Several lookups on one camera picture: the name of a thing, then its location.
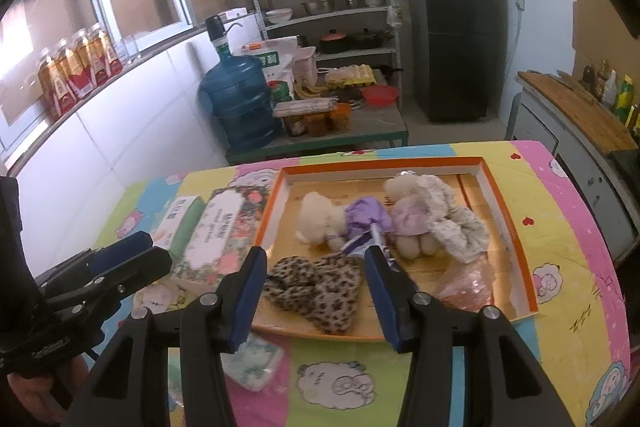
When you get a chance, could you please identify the green snack bag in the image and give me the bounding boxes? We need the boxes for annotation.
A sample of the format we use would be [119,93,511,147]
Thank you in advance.
[269,80,295,104]

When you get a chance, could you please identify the black wok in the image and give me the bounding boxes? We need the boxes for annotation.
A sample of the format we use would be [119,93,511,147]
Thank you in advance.
[350,28,396,50]

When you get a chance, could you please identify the bunch of bananas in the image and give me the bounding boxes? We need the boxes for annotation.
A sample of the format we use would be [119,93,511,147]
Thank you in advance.
[294,79,326,100]

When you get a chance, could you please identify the yellow green bottle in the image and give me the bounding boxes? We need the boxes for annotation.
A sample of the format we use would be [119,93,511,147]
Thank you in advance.
[614,75,636,122]

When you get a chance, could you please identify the black pot red lid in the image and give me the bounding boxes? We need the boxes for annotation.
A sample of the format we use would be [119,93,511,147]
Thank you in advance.
[319,30,349,54]

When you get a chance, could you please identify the person's left hand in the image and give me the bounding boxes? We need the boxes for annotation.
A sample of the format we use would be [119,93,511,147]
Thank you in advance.
[7,352,91,425]

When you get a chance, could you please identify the packaged dried noodles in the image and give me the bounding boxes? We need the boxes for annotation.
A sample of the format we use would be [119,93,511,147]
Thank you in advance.
[274,98,335,118]

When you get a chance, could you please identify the teddy bear dark purple dress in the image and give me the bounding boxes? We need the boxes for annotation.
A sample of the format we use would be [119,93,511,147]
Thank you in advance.
[292,191,396,258]

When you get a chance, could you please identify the wooden cutting board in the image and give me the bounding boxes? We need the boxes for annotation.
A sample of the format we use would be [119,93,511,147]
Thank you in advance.
[516,71,638,154]

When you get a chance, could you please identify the brown sauce bottle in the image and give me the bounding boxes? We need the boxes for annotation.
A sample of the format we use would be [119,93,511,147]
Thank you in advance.
[595,59,613,100]

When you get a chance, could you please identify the floral tissue pack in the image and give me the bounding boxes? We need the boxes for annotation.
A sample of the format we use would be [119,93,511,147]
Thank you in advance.
[172,187,273,283]

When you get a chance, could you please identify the blue water jug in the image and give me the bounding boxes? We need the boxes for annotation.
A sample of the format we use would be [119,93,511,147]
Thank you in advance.
[199,54,281,152]

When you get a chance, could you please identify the black refrigerator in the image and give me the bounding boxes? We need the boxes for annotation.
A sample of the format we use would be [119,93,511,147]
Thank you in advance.
[401,0,493,122]

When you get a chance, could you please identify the green low table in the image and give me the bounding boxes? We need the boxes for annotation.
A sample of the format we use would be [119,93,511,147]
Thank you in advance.
[225,99,408,165]

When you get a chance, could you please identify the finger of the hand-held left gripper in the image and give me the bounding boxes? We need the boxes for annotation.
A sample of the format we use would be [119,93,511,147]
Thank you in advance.
[42,247,173,334]
[35,231,153,280]

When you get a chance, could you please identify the orange-rimmed cardboard box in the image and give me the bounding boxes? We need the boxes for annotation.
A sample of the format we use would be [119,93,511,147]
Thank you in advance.
[250,156,540,342]

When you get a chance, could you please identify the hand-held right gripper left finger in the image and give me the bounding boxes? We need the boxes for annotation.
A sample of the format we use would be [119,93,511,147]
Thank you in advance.
[62,247,268,427]

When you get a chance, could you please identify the cardboard sheets on wall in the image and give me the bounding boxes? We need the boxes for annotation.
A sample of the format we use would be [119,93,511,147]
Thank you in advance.
[572,0,640,72]

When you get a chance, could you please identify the red plastic bowl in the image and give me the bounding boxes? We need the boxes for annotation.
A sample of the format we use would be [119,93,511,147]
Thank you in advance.
[361,85,401,108]

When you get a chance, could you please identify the jar with orange sauce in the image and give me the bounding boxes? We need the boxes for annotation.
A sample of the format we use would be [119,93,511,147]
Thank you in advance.
[306,112,330,136]
[285,114,308,138]
[330,103,353,134]

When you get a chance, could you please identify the yellow egg tray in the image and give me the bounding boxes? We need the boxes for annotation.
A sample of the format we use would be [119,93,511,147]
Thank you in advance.
[325,63,378,88]

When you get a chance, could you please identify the grey counter cabinet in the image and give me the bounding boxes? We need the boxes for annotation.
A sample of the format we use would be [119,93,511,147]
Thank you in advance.
[505,74,640,263]

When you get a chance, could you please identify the small white tissue pack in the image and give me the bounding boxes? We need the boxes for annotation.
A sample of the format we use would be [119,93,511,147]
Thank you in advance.
[222,334,285,392]

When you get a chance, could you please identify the leopard print scrunchie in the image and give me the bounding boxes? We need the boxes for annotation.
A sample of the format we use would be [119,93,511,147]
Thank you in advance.
[262,257,321,310]
[300,254,364,336]

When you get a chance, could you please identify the cooking oil bottle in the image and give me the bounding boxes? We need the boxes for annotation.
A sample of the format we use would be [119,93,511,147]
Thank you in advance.
[92,24,123,75]
[37,49,76,115]
[72,29,108,85]
[55,39,93,100]

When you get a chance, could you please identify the teddy bear light purple dress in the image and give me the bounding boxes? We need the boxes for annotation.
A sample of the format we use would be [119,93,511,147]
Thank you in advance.
[382,171,441,260]

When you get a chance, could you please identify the white plastic bottle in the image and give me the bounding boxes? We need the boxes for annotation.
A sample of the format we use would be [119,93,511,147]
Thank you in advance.
[601,71,619,108]

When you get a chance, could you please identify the green tissue pack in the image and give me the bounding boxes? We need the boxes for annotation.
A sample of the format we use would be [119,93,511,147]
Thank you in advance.
[150,196,207,260]

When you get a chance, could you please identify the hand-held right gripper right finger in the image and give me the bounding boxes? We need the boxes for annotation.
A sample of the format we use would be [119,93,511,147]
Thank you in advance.
[364,246,576,427]

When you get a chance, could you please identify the clear plastic bag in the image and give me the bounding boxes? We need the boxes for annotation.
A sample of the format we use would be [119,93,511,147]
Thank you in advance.
[432,257,496,313]

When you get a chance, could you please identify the black water pump dispenser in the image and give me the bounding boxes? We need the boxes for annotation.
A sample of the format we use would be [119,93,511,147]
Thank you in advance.
[206,14,243,58]

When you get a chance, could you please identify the white green flour bag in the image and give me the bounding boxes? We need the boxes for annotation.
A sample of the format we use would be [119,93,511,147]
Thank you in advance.
[260,36,298,82]

